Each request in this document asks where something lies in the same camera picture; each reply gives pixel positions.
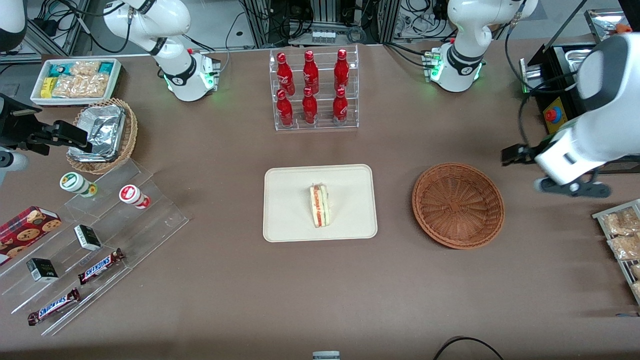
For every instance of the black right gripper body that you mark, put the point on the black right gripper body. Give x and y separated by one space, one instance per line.
14 126

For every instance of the triangular sandwich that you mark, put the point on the triangular sandwich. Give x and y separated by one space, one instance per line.
320 205

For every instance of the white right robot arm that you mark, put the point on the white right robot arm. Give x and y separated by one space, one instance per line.
180 70

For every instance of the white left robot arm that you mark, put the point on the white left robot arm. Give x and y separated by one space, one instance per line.
595 135

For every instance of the light wicker basket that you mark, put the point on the light wicker basket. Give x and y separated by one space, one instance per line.
129 135

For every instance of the white rectangular snack tray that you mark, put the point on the white rectangular snack tray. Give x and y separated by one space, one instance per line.
115 82

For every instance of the brown wicker basket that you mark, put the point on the brown wicker basket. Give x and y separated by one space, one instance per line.
457 205

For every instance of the tray of packaged snacks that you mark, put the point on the tray of packaged snacks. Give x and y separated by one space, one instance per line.
622 270

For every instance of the cream plastic tray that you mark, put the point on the cream plastic tray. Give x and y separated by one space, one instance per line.
290 210

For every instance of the aluminium foil container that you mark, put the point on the aluminium foil container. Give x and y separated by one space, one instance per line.
102 130

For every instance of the red emergency stop button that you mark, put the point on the red emergency stop button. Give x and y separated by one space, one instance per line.
551 114

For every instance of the green lid yogurt cup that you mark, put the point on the green lid yogurt cup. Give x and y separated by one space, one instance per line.
72 182

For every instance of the clear rice cracker bag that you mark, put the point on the clear rice cracker bag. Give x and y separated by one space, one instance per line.
80 86
85 67

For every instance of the yellow snack packet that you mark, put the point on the yellow snack packet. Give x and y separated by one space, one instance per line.
47 87

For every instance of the teal snack packet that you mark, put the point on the teal snack packet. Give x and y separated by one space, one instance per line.
60 69
106 67

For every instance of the black countertop appliance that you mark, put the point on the black countertop appliance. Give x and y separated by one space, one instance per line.
555 65

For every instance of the red lid yogurt cup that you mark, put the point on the red lid yogurt cup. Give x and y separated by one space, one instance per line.
131 194

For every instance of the red plaid cookie box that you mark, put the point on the red plaid cookie box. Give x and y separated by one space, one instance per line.
25 232

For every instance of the steel pan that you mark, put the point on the steel pan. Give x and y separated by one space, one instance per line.
575 57
602 22

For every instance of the small black carton box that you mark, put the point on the small black carton box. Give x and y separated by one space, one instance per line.
42 270
87 237

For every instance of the bagged fried snack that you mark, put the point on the bagged fried snack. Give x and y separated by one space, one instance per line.
620 222
636 290
625 247
636 271

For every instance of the clear acrylic stepped shelf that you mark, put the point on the clear acrylic stepped shelf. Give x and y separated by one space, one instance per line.
155 225

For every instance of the snickers chocolate bar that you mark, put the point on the snickers chocolate bar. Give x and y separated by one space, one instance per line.
100 266
54 306

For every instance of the red cola bottle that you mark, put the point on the red cola bottle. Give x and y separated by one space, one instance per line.
284 110
285 75
309 107
340 107
311 72
341 70

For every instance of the clear acrylic bottle rack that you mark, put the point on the clear acrylic bottle rack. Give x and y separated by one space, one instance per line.
325 117

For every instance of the white power strip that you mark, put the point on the white power strip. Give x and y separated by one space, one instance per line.
323 36

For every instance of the small white grey object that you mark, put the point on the small white grey object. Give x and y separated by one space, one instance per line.
326 355

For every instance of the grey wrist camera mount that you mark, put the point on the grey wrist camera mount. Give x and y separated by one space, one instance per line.
10 161
575 188

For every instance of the aluminium profile frame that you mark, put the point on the aluminium profile frame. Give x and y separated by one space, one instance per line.
50 37

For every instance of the aluminium frame rack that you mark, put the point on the aluminium frame rack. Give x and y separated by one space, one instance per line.
380 22

